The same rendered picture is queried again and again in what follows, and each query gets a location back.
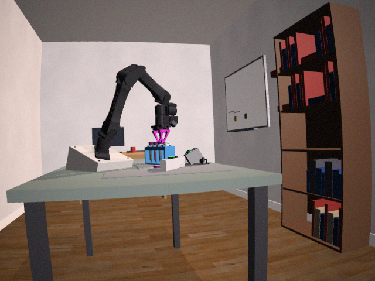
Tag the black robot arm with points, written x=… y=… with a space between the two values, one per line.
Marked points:
x=125 y=81

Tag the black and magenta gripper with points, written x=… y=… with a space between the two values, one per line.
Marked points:
x=160 y=128

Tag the blue tube rack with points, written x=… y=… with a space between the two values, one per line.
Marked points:
x=168 y=150

